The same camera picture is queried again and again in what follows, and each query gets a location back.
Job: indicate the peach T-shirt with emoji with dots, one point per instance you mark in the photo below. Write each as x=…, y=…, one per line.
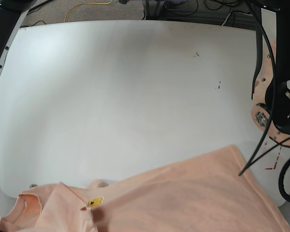
x=135, y=152

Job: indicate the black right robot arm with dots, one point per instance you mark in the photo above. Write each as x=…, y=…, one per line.
x=12, y=14

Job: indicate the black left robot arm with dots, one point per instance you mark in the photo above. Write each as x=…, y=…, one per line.
x=270, y=91

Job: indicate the red tape rectangle marking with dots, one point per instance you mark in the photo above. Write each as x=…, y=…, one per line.
x=272, y=158

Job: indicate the black tripod legs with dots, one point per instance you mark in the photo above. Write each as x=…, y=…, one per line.
x=36, y=9

